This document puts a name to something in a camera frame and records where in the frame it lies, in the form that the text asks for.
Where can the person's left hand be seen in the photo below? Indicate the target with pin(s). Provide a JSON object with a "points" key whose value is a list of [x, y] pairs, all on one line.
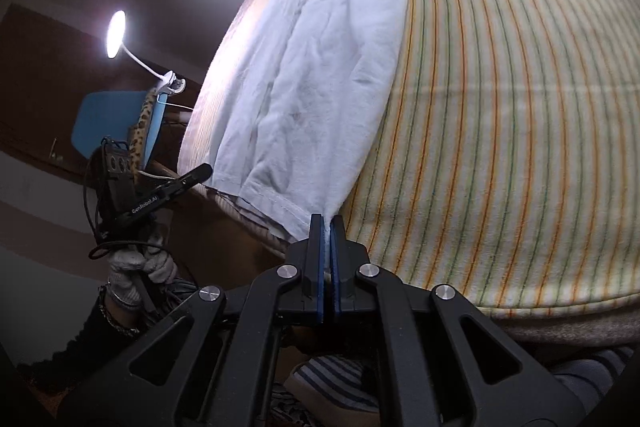
{"points": [[150, 264]]}

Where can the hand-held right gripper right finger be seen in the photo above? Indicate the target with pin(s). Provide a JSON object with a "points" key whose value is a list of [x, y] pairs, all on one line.
{"points": [[337, 257]]}

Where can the leopard print cloth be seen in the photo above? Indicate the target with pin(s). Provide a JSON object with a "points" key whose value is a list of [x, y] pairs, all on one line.
{"points": [[142, 122]]}

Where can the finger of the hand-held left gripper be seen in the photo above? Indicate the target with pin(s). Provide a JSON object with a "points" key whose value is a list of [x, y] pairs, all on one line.
{"points": [[195, 177]]}

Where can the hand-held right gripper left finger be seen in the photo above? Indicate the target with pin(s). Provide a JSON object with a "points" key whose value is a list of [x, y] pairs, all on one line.
{"points": [[316, 257]]}

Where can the white clip lamp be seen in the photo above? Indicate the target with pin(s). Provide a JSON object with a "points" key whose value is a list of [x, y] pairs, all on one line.
{"points": [[116, 34]]}

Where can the white shirt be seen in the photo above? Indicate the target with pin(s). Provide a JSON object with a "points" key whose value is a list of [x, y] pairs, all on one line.
{"points": [[310, 82]]}

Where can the person's left forearm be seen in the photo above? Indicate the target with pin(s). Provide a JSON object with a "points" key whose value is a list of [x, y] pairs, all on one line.
{"points": [[85, 337]]}

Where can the striped pants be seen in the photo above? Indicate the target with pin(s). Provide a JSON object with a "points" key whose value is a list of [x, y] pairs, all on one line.
{"points": [[330, 379]]}

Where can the striped cream blanket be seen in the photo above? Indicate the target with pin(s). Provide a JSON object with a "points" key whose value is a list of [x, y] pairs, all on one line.
{"points": [[500, 132]]}

